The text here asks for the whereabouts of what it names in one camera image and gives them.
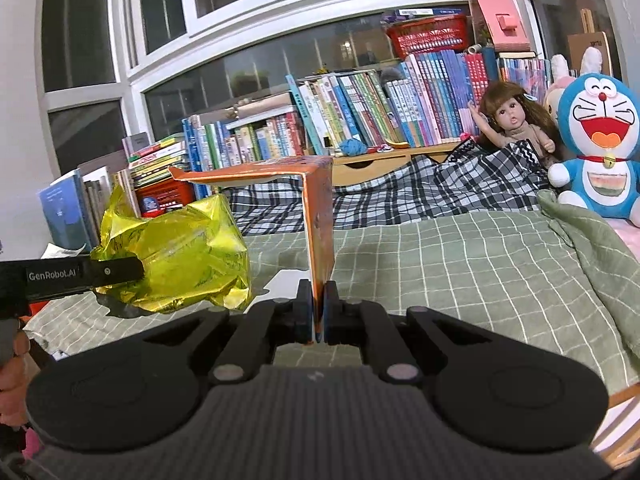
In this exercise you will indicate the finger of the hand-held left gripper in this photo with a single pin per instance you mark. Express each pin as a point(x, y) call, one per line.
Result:
point(117, 271)

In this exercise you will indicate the pink plastic box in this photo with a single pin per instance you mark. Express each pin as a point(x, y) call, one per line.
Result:
point(497, 10)

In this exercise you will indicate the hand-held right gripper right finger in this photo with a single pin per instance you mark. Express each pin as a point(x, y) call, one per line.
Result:
point(332, 312)

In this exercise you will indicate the brown cardboard board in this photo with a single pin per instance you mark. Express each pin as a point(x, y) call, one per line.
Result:
point(590, 50)

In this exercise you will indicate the white paper scrap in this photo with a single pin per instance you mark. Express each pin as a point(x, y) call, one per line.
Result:
point(285, 285)

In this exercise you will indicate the orange carton box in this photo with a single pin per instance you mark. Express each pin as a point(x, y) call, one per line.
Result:
point(320, 220)

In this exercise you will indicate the paper magazine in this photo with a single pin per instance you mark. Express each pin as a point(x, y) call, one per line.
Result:
point(62, 251)

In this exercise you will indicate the blue cat plush toy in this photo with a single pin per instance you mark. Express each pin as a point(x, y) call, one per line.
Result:
point(605, 130)

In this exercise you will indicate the person's left hand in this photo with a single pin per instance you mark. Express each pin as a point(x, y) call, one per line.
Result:
point(12, 390)

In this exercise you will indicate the red plastic basket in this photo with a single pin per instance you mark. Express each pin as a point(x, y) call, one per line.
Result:
point(430, 35)
point(170, 195)

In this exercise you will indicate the blue yarn ball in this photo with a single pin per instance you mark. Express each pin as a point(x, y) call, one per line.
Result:
point(353, 147)

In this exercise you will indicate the round blue badge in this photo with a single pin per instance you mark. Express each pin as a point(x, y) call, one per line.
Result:
point(150, 206)

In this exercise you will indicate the wooden desktop shelf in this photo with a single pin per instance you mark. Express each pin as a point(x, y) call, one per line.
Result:
point(380, 165)

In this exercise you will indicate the white window frame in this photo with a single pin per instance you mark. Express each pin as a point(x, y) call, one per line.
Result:
point(130, 35)

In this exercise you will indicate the large blue book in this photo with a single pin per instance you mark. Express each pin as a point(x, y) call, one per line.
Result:
point(62, 215)

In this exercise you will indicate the stack of flat picture books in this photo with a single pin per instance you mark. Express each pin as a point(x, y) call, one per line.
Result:
point(157, 160)

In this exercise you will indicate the white rabbit plush toy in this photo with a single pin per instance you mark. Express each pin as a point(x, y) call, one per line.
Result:
point(557, 95)

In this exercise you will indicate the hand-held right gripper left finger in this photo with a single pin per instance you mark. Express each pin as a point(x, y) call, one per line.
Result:
point(305, 310)

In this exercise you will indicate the black white plaid blanket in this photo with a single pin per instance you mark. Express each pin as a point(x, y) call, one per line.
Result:
point(400, 195)

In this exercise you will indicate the green checked blanket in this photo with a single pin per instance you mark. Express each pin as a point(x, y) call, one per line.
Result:
point(450, 270)

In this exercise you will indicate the group of thin pale books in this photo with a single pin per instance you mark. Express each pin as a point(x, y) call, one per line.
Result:
point(102, 195)

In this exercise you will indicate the yellow plastic bag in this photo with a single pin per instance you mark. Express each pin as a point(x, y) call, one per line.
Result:
point(190, 250)

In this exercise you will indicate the row of upright books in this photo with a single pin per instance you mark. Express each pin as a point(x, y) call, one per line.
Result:
point(360, 110)

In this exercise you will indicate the brown haired doll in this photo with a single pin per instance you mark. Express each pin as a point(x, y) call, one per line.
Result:
point(515, 120)

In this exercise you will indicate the person's pink clothing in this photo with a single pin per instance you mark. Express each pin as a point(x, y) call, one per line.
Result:
point(31, 446)

